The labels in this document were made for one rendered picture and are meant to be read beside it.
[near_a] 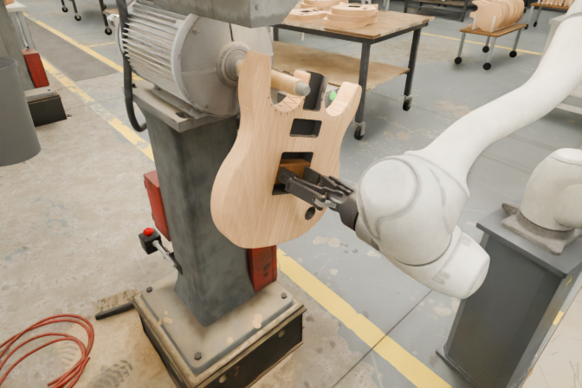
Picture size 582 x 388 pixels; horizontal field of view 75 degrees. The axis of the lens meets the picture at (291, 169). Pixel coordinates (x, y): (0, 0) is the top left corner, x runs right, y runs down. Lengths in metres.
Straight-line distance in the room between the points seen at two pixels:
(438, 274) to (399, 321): 1.32
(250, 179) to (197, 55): 0.28
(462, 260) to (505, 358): 1.06
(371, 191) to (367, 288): 1.58
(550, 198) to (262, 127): 0.88
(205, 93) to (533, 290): 1.12
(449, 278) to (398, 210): 0.19
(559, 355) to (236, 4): 0.72
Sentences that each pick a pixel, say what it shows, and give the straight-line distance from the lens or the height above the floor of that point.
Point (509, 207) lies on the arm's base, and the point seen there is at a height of 0.73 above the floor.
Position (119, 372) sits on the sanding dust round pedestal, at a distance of 1.86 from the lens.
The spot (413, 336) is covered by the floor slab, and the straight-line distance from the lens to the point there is 1.90.
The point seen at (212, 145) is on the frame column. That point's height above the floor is 0.99.
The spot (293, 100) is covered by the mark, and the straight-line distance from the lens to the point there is 0.79.
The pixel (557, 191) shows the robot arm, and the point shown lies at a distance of 1.30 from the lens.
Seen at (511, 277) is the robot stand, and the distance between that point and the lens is 1.44.
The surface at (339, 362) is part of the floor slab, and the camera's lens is 1.77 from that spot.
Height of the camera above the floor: 1.49
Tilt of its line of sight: 31 degrees down
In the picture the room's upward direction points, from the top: straight up
